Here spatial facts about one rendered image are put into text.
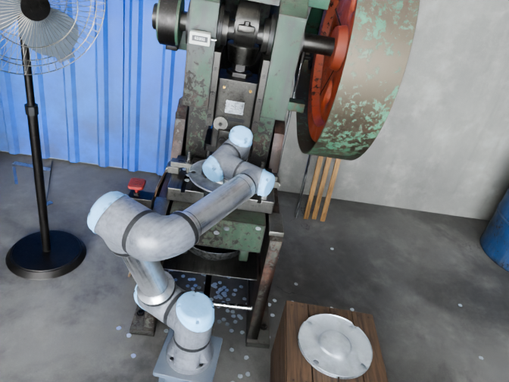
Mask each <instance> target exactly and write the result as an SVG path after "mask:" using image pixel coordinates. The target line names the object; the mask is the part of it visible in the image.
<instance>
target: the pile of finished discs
mask: <svg viewBox="0 0 509 382"><path fill-rule="evenodd" d="M298 345H299V348H300V350H301V353H302V355H303V356H304V357H305V359H306V360H307V361H308V362H309V363H310V364H311V365H312V366H313V367H314V368H316V369H317V370H318V371H319V372H321V373H323V374H325V375H327V376H330V377H334V378H338V377H339V379H352V378H356V377H359V376H361V375H362V374H364V373H365V372H366V371H367V370H368V368H369V367H370V364H371V362H372V359H373V350H372V346H371V344H370V341H369V340H368V338H367V336H366V334H365V333H364V332H363V331H362V330H361V329H360V328H359V327H356V326H354V325H353V324H352V322H351V321H349V320H348V319H346V318H343V317H340V316H338V315H331V314H318V315H313V316H311V317H309V318H308V319H307V320H306V321H304V322H303V323H302V325H301V327H300V329H299V332H298Z"/></svg>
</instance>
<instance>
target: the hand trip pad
mask: <svg viewBox="0 0 509 382"><path fill-rule="evenodd" d="M145 184H146V180H145V179H141V178H135V177H134V178H131V179H130V181H129V183H128V188H129V189H134V190H135V193H138V192H139V190H143V189H144V187H145Z"/></svg>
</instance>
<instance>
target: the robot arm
mask: <svg viewBox="0 0 509 382"><path fill-rule="evenodd" d="M252 139H253V134H252V132H251V131H250V130H249V129H248V128H247V127H244V126H236V127H234V128H232V129H231V131H230V134H229V138H228V140H227V141H226V142H224V143H223V145H222V146H221V147H220V148H219V149H218V150H216V151H215V152H214V153H213V154H212V155H210V156H209V158H208V159H207V160H206V161H205V162H204V164H203V165H202V170H201V175H202V176H203V177H204V178H208V179H209V180H211V181H213V182H219V181H221V180H222V179H223V185H222V186H220V187H218V188H217V189H215V190H214V191H213V192H211V193H209V194H208V195H206V196H205V197H204V198H202V199H200V200H199V201H197V202H196V203H195V204H193V205H191V206H189V207H188V208H187V209H185V210H184V211H175V212H173V213H172V214H170V215H160V214H158V213H156V212H155V211H152V210H151V209H150V208H147V207H145V206H144V205H142V204H141V203H139V202H137V201H136V200H134V199H131V198H130V197H129V196H128V195H127V194H123V193H121V192H118V191H113V192H109V193H106V194H104V195H103V196H102V197H100V198H99V199H98V200H97V201H96V202H95V204H94V205H93V206H92V208H91V210H90V213H89V215H88V219H87V224H88V226H89V229H90V230H92V232H93V233H97V234H98V235H99V236H100V237H101V238H102V239H103V240H104V241H105V243H106V244H107V246H108V248H109V249H110V250H111V252H112V253H114V254H115V255H117V256H120V257H122V259H123V261H124V262H125V264H126V266H127V267H128V269H129V271H130V273H131V274H132V276H133V278H134V280H135V282H136V283H137V284H136V287H135V292H134V299H135V301H136V303H137V304H138V305H139V307H140V308H142V309H144V310H146V311H147V312H149V313H150V314H151V315H153V316H155V317H156V318H157V319H158V320H160V321H161V322H163V323H164V324H166V325H167V326H168V327H170V328H171V329H173V330H174V334H173V337H172V339H171V340H170V342H169V343H168V345H167V353H166V357H167V362H168V364H169V366H170V367H171V368H172V369H173V370H175V371H176V372H178V373H180V374H186V375H194V374H199V373H201V372H203V371H204V370H205V369H207V368H208V366H209V365H210V364H211V361H212V358H213V354H214V349H213V346H212V343H211V331H212V327H213V323H214V304H213V302H212V301H211V300H210V299H209V298H208V297H207V296H206V295H205V294H204V293H200V292H196V293H194V291H189V292H186V291H185V290H183V289H182V288H180V287H179V286H177V285H176V284H175V281H174V279H173V277H172V276H171V274H169V273H168V272H166V271H164V269H163V267H162V265H161V262H160V261H161V260H165V259H169V258H172V257H175V256H178V255H180V254H182V253H184V252H186V251H187V250H189V249H191V248H192V247H193V246H194V245H195V244H197V242H198V241H199V237H200V236H201V235H202V234H203V233H204V232H206V231H207V230H209V229H210V228H211V227H213V226H214V225H215V224H216V223H218V222H219V221H221V220H222V219H223V218H225V217H226V216H227V215H228V214H229V213H231V212H232V211H234V210H235V209H236V208H238V207H239V206H240V205H241V204H243V203H244V202H245V201H247V200H248V199H250V198H251V197H252V196H253V195H254V194H258V196H267V195H269V194H270V192H271V190H272V189H273V186H274V184H275V177H274V175H273V174H272V173H270V172H269V171H266V170H265V169H262V168H260V167H258V166H256V165H253V164H251V163H250V161H249V160H248V155H249V152H250V148H251V145H252Z"/></svg>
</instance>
